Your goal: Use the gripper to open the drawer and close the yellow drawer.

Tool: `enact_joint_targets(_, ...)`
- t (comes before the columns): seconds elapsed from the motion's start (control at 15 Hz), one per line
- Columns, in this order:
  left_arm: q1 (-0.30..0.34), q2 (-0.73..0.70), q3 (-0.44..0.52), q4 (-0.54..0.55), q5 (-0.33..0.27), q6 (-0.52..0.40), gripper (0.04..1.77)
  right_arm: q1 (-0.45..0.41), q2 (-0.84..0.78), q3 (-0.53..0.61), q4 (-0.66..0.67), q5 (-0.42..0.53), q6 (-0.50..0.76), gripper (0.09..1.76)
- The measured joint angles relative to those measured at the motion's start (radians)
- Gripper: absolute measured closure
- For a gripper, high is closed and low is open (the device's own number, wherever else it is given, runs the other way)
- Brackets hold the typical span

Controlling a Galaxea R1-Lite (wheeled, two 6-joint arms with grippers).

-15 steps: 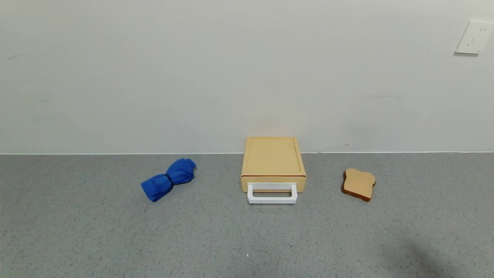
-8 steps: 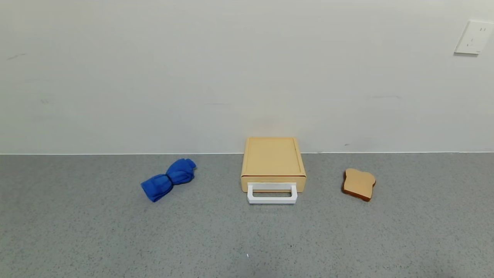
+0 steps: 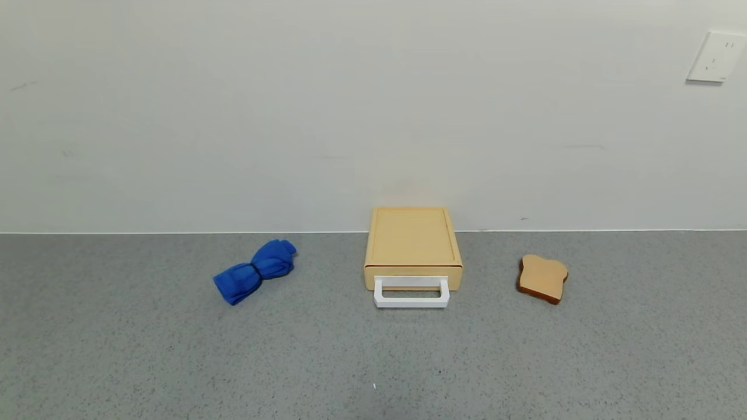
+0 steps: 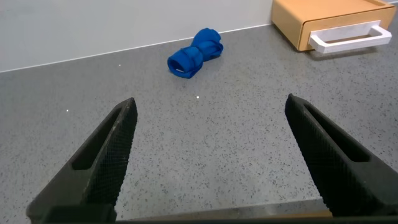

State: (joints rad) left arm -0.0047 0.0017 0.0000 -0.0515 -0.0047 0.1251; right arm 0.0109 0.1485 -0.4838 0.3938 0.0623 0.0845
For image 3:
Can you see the yellow drawer case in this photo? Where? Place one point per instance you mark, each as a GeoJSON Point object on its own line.
{"type": "Point", "coordinates": [412, 239]}

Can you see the blue rolled cloth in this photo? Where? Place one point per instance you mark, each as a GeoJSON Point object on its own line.
{"type": "Point", "coordinates": [257, 271]}

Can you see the toast slice toy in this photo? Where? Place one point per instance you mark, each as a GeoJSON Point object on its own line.
{"type": "Point", "coordinates": [543, 277]}

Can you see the white wall outlet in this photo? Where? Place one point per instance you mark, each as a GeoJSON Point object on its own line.
{"type": "Point", "coordinates": [718, 55]}

